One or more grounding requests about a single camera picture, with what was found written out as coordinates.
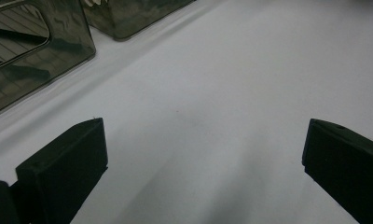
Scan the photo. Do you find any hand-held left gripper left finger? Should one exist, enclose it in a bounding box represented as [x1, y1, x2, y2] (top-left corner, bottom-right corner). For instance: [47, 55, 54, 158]
[15, 117, 109, 224]

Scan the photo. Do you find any smoky transparent plastic bin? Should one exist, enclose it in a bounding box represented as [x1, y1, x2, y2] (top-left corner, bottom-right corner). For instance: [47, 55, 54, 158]
[0, 0, 97, 119]
[80, 0, 198, 41]

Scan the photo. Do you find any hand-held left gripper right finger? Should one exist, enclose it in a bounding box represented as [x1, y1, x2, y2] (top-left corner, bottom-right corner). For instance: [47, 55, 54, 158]
[301, 118, 373, 224]

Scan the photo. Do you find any white table cover sheet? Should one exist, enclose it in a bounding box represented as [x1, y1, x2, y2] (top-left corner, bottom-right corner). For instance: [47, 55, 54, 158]
[0, 0, 373, 224]

